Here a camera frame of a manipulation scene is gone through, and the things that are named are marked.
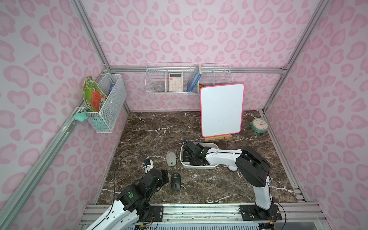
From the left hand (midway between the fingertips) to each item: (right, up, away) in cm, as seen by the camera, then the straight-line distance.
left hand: (162, 172), depth 79 cm
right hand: (+19, +10, +15) cm, 27 cm away
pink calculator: (+6, +54, +16) cm, 57 cm away
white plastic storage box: (+29, +12, +16) cm, 35 cm away
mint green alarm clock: (+68, +25, +28) cm, 77 cm away
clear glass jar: (-4, +51, +16) cm, 54 cm away
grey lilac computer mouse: (+4, +5, +11) cm, 12 cm away
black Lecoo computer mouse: (+7, -7, +3) cm, 10 cm away
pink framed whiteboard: (+36, +36, +11) cm, 52 cm away
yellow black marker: (+23, +52, +18) cm, 60 cm away
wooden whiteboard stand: (+38, +17, +18) cm, 45 cm away
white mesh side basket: (-29, +28, -6) cm, 40 cm away
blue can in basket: (-33, +48, +8) cm, 59 cm away
